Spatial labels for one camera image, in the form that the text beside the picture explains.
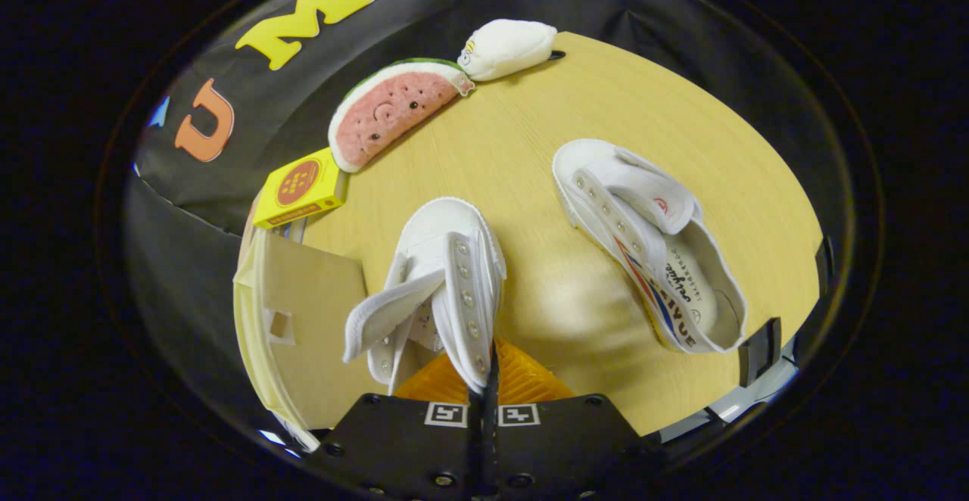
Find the yellow book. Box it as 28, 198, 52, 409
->
252, 147, 351, 229

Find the blue and white book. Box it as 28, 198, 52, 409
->
265, 217, 307, 244

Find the black table bracket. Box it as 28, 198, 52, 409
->
738, 317, 783, 388
814, 236, 835, 297

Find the white plush toy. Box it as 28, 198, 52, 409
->
457, 18, 567, 82

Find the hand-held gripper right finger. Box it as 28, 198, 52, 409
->
484, 338, 667, 501

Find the beige storage box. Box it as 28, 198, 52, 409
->
233, 225, 394, 453

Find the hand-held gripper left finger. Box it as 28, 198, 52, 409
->
318, 353, 485, 501

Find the watermelon slice plush toy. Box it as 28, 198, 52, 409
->
327, 58, 476, 175

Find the white canvas shoe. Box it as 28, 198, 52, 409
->
342, 197, 508, 396
551, 138, 750, 355

